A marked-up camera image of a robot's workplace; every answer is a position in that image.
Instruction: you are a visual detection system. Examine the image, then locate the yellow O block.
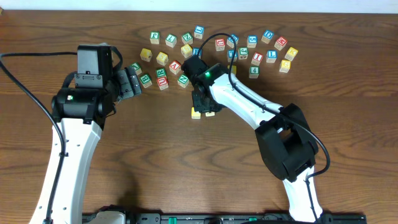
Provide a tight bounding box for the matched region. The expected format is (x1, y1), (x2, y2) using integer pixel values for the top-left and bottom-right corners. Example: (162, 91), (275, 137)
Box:
(205, 112), (215, 117)

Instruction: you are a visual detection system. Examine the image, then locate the yellow C block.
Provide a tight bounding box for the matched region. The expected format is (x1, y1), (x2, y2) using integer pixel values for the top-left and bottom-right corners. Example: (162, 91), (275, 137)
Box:
(191, 107), (201, 119)

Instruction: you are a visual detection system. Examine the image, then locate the green R block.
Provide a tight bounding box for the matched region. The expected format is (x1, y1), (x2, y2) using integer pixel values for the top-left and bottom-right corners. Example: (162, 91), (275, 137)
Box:
(155, 68), (167, 78)

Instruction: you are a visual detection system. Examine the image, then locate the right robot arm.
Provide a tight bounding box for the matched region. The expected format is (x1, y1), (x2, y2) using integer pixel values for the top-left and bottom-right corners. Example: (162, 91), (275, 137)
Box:
(183, 58), (326, 223)

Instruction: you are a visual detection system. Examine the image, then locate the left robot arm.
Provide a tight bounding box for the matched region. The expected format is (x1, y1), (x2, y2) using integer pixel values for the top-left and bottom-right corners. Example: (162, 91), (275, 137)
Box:
(30, 118), (103, 223)

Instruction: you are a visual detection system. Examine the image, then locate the green B block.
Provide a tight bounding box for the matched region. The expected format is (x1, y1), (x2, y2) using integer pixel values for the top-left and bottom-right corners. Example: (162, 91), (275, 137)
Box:
(139, 73), (152, 88)

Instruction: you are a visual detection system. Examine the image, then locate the green A block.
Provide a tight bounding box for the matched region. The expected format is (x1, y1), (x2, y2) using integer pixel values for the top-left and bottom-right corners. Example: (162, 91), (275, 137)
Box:
(131, 62), (142, 75)

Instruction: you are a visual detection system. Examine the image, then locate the green N block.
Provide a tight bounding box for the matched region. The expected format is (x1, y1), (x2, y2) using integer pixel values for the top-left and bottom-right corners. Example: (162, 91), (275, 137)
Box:
(177, 73), (190, 88)

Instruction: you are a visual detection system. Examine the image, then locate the yellow X block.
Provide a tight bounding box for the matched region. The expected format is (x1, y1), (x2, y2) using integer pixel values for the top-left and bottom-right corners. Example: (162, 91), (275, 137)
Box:
(140, 48), (153, 62)

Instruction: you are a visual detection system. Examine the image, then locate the red U block bottom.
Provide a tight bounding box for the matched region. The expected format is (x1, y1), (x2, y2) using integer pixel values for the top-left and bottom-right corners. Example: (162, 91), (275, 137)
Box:
(157, 77), (169, 90)

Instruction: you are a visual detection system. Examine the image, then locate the red u block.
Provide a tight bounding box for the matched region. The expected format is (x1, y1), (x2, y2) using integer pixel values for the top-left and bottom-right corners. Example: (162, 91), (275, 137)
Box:
(215, 39), (226, 52)
(157, 77), (169, 90)

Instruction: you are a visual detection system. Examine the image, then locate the yellow block left middle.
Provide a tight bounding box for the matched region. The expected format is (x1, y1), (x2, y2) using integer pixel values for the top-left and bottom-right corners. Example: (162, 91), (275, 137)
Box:
(156, 52), (169, 66)

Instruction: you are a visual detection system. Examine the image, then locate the red A block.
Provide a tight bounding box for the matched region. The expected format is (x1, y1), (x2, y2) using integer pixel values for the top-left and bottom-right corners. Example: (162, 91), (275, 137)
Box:
(169, 60), (181, 75)

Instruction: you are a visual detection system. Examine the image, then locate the yellow block centre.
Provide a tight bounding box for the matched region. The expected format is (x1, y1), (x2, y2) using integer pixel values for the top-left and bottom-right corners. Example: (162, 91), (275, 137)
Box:
(228, 65), (236, 75)

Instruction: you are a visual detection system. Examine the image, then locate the blue P block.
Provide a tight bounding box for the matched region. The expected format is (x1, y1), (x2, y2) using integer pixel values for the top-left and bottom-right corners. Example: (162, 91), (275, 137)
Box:
(193, 47), (201, 58)

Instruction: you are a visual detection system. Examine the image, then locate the yellow S block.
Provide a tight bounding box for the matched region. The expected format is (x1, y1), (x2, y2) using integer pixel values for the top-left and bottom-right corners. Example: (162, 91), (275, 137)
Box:
(181, 44), (193, 58)

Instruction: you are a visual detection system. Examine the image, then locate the blue T block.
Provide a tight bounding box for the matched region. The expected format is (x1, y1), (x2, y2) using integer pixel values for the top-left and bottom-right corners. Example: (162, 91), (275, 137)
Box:
(227, 50), (238, 62)

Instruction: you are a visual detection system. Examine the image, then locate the green 4 block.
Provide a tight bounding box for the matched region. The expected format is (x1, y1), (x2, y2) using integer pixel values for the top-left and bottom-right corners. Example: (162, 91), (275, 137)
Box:
(249, 66), (260, 78)

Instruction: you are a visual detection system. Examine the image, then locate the red U block top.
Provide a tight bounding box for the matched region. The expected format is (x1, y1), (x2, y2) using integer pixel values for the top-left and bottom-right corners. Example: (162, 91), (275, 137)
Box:
(215, 39), (226, 52)

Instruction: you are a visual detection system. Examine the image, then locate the green L block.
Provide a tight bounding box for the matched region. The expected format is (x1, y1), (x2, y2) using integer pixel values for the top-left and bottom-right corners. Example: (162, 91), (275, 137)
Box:
(165, 34), (177, 48)

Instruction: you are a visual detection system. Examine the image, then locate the green J block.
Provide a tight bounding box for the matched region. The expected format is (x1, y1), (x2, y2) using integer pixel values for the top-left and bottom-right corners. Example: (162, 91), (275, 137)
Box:
(238, 47), (249, 60)

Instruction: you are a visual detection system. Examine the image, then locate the green Z block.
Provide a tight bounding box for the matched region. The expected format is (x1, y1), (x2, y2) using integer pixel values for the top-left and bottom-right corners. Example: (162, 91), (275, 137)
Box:
(182, 32), (193, 45)

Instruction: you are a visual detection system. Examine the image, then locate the blue D block centre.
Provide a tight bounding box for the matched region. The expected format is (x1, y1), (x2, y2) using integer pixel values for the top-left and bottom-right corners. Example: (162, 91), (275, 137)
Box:
(227, 34), (239, 48)

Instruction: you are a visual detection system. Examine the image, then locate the blue d block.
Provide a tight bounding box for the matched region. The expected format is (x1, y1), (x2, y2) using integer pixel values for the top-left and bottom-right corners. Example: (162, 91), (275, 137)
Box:
(261, 30), (274, 44)
(227, 34), (239, 48)

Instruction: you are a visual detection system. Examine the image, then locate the red I block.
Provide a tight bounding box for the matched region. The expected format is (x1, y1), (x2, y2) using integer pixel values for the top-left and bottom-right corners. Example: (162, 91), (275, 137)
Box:
(251, 52), (264, 66)

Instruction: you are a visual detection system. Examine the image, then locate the blue J block top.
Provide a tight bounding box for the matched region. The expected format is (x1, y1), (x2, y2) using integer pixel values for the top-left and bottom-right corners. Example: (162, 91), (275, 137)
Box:
(194, 26), (205, 39)

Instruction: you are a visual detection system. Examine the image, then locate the blue S block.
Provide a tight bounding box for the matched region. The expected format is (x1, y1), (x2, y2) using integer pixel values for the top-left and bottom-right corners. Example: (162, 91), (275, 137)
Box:
(247, 35), (257, 48)

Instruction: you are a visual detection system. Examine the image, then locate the blue L block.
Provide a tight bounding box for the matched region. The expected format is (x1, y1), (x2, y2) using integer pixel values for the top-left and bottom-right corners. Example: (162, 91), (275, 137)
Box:
(266, 50), (277, 63)

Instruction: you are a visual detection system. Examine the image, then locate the yellow G block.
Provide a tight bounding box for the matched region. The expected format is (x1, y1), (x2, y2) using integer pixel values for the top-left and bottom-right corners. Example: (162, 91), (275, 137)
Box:
(279, 60), (291, 73)

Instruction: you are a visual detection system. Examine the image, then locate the blue D block right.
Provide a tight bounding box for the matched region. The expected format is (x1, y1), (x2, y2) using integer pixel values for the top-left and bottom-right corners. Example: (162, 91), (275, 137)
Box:
(261, 30), (274, 44)

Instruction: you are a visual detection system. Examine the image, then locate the red M block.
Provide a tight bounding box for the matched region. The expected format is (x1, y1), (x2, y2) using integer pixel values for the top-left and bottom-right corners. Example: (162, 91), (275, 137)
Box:
(274, 37), (288, 51)

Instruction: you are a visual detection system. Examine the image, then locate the yellow K block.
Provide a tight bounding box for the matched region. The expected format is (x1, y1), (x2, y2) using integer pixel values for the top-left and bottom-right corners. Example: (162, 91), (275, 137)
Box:
(285, 47), (299, 61)

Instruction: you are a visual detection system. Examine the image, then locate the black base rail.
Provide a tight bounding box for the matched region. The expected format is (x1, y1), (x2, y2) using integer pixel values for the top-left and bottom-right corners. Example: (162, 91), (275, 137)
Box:
(82, 212), (367, 224)

